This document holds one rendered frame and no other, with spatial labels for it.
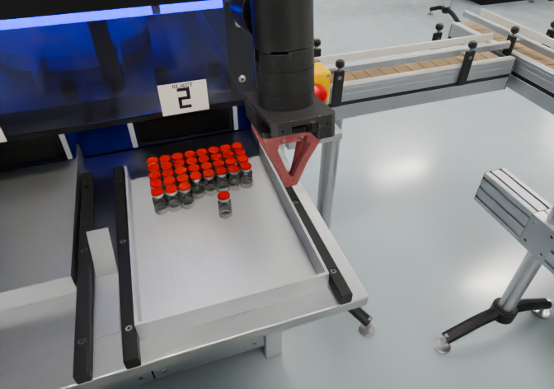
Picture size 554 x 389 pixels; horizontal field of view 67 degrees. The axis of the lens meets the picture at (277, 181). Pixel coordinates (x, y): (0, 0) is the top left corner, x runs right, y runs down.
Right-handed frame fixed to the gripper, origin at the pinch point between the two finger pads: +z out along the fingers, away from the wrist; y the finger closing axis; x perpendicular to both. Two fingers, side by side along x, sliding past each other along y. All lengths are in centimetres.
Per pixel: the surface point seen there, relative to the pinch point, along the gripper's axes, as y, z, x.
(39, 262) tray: 19.1, 16.9, 34.1
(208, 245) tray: 14.6, 17.8, 9.3
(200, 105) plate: 35.7, 2.5, 4.7
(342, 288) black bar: -0.8, 18.6, -6.6
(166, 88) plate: 34.9, -1.9, 10.3
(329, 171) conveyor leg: 56, 35, -30
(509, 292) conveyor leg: 33, 82, -85
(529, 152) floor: 120, 91, -185
